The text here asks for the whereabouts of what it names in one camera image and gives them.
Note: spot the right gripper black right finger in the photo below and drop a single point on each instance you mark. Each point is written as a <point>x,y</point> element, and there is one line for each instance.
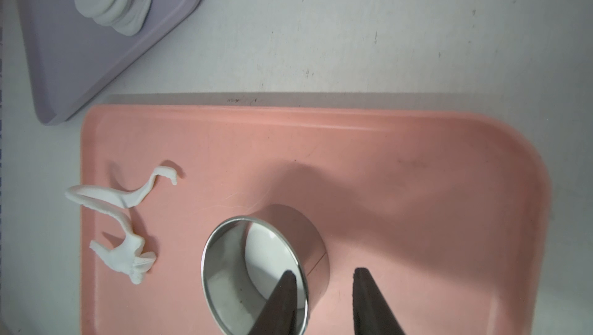
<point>371,312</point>

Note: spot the white dough scrap strip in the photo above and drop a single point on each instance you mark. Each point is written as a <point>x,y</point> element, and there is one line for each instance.
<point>129,257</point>

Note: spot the pink tray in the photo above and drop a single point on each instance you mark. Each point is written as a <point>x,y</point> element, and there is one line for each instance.
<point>448,211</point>

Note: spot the lavender tray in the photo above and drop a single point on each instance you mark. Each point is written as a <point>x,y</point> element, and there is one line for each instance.
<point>71,58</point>

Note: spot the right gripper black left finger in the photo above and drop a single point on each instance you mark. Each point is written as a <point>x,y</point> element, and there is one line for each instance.
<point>278,316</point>

